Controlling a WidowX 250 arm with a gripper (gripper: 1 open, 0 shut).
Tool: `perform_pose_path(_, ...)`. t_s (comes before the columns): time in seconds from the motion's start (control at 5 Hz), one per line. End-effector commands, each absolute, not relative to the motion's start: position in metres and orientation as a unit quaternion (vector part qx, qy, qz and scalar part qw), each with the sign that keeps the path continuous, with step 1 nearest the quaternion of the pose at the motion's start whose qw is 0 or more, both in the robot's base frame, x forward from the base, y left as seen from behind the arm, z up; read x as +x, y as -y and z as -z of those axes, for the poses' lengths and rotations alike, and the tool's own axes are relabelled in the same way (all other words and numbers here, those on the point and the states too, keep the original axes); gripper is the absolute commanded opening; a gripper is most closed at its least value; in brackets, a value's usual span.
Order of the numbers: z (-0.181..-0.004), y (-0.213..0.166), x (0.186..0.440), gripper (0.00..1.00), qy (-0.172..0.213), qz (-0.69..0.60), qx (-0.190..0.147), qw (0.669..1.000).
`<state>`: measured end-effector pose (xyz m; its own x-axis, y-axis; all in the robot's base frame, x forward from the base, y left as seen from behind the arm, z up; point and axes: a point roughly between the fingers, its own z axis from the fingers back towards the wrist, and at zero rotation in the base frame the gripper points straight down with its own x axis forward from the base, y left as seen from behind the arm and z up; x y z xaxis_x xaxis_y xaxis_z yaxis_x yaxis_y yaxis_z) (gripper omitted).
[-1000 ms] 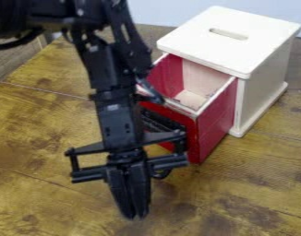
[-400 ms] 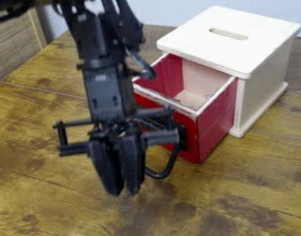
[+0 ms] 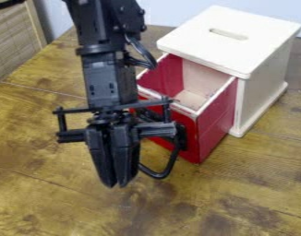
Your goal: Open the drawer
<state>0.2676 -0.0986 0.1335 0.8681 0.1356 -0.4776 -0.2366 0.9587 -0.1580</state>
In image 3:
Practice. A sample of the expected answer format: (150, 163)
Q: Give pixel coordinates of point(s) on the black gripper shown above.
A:
(112, 93)

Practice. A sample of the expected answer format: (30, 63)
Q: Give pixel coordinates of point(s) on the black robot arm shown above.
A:
(109, 27)

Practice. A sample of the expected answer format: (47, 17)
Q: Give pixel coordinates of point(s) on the red wooden drawer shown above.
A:
(204, 94)

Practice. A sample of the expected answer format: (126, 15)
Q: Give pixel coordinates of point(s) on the white wooden box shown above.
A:
(244, 45)

